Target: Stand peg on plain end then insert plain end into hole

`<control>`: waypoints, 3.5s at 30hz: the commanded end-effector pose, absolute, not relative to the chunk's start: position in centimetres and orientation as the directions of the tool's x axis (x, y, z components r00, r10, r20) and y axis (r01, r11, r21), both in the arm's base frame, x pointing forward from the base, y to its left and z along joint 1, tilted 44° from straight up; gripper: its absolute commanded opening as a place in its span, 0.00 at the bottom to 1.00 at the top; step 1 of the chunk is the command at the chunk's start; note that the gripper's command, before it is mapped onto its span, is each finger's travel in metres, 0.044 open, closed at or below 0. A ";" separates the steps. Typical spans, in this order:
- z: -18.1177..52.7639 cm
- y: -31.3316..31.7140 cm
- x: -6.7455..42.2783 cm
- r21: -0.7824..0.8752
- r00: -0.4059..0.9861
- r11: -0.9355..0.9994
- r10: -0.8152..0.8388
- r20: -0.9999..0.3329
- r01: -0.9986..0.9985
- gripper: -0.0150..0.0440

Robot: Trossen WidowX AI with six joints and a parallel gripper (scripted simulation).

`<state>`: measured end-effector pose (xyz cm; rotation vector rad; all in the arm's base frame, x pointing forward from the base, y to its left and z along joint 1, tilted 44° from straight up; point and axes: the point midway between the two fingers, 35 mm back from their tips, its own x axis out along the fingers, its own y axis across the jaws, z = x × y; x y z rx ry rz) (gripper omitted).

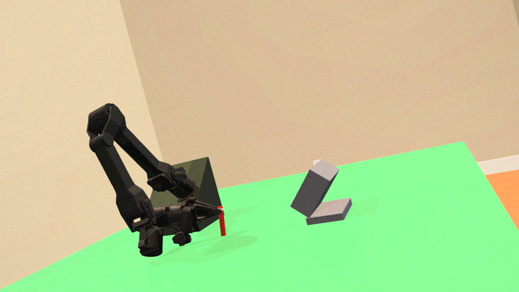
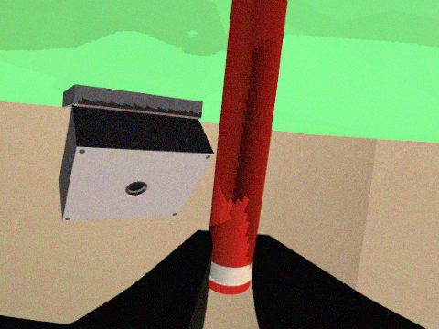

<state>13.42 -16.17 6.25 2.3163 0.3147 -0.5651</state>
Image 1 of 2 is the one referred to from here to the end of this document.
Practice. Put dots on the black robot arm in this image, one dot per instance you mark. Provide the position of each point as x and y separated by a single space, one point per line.
131 200

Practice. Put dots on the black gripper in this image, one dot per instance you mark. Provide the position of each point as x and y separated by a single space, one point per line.
190 211

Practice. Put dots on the red peg with white band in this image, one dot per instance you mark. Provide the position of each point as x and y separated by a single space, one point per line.
222 222

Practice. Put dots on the grey square panel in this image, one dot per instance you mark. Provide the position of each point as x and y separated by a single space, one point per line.
315 186

